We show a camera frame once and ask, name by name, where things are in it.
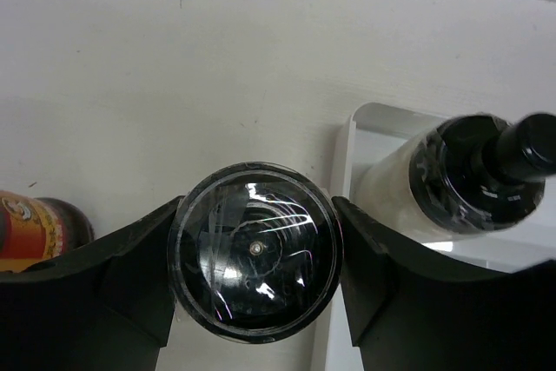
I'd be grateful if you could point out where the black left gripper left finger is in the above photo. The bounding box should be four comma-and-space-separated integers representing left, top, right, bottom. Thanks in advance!
1, 198, 181, 370

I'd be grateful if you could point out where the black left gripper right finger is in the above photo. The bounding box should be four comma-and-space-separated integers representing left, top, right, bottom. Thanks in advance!
333, 197, 555, 370

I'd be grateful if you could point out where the red cap sauce jar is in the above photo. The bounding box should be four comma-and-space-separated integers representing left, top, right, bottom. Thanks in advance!
1, 190, 95, 273

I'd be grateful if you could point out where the black knob salt grinder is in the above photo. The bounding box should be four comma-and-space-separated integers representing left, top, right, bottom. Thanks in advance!
354, 113, 555, 243

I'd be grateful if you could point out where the clear lid salt grinder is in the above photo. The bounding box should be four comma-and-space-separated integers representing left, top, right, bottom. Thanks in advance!
167, 162, 343, 344

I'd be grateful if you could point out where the white divided organizer tray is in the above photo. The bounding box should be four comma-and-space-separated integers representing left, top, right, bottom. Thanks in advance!
311, 103, 555, 370

